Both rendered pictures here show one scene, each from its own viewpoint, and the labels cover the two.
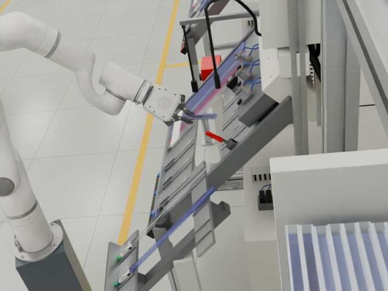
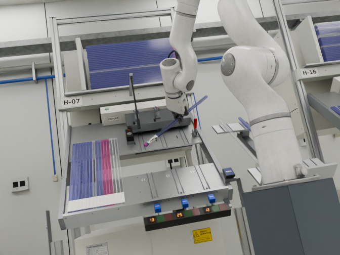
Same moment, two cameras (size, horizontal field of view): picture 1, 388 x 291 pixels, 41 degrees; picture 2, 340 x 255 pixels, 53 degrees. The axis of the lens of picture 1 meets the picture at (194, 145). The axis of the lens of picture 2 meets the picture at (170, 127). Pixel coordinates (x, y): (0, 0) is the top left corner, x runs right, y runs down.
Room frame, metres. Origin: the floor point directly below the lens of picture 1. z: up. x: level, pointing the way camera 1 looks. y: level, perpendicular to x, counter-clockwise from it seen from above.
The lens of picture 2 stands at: (2.02, 1.47, 0.71)
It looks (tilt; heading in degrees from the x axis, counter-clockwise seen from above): 12 degrees up; 250
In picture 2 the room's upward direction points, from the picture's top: 10 degrees counter-clockwise
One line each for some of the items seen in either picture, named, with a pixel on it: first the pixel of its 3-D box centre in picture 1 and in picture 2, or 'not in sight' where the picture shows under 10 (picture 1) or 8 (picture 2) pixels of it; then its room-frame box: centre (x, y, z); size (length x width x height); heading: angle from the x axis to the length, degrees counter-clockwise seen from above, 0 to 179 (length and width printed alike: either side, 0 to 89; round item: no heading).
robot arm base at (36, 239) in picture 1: (29, 224); (278, 153); (1.40, 0.64, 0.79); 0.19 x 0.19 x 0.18
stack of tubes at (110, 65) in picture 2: not in sight; (132, 67); (1.52, -0.36, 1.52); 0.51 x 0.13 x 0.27; 169
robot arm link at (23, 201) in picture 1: (7, 175); (253, 84); (1.44, 0.65, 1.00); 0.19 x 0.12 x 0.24; 13
